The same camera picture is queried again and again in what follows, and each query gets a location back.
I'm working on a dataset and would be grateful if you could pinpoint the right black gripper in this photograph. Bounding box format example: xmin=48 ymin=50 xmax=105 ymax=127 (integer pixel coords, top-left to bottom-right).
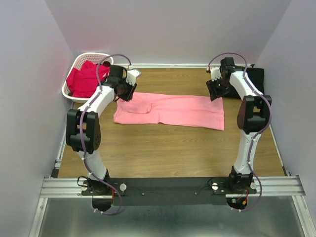
xmin=205 ymin=77 xmax=230 ymax=102

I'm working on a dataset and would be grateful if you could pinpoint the light pink t shirt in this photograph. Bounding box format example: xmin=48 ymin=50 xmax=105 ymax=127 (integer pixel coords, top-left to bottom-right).
xmin=114 ymin=92 xmax=225 ymax=131

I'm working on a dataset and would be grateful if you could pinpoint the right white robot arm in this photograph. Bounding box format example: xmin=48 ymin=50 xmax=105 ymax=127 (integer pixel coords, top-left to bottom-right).
xmin=206 ymin=57 xmax=272 ymax=194

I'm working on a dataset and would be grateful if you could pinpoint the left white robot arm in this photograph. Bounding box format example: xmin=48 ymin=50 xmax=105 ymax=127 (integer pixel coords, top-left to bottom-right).
xmin=66 ymin=65 xmax=141 ymax=195

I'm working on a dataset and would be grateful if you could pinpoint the folded black t shirt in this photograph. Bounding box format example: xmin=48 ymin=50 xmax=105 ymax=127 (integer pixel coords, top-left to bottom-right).
xmin=224 ymin=67 xmax=265 ymax=99

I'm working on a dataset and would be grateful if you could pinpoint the red t shirt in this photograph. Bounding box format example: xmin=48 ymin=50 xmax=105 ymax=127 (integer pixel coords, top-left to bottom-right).
xmin=66 ymin=61 xmax=99 ymax=98

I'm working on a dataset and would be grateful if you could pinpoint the white plastic laundry basket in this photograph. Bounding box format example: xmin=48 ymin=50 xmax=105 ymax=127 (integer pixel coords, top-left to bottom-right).
xmin=62 ymin=52 xmax=114 ymax=104

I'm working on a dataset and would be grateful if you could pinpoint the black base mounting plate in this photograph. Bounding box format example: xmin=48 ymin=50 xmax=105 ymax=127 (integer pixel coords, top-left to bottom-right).
xmin=80 ymin=175 xmax=257 ymax=211

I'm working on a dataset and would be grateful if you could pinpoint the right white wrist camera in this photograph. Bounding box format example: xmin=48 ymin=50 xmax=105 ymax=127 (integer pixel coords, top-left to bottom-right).
xmin=206 ymin=66 xmax=222 ymax=81

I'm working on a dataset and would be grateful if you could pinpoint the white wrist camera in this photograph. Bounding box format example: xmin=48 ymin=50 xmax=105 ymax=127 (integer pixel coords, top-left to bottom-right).
xmin=126 ymin=69 xmax=142 ymax=85
xmin=206 ymin=66 xmax=222 ymax=81

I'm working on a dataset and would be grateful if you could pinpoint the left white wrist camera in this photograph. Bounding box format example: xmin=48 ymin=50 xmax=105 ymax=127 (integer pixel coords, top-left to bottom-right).
xmin=126 ymin=69 xmax=142 ymax=85

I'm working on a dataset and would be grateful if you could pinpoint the aluminium frame rail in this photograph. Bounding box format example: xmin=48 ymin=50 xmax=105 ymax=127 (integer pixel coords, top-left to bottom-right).
xmin=39 ymin=176 xmax=305 ymax=198

